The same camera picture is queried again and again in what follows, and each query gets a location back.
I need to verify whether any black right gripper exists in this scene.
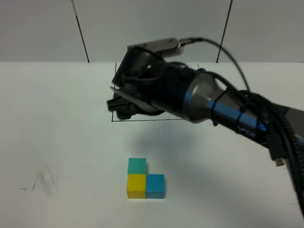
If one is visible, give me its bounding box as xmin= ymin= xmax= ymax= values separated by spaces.
xmin=106 ymin=46 xmax=190 ymax=120

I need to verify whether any green foam cube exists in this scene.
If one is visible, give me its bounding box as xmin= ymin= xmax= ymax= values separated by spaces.
xmin=127 ymin=158 xmax=147 ymax=174

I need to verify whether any blue foam cube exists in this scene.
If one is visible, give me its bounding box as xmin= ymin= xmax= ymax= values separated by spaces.
xmin=146 ymin=174 xmax=165 ymax=199

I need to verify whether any yellow foam cube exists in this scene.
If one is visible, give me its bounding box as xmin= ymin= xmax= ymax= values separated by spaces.
xmin=126 ymin=174 xmax=146 ymax=199

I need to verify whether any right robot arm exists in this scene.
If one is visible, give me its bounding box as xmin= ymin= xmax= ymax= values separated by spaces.
xmin=107 ymin=47 xmax=304 ymax=171

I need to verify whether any black right camera cable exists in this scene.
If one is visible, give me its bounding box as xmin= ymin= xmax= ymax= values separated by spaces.
xmin=179 ymin=37 xmax=304 ymax=228

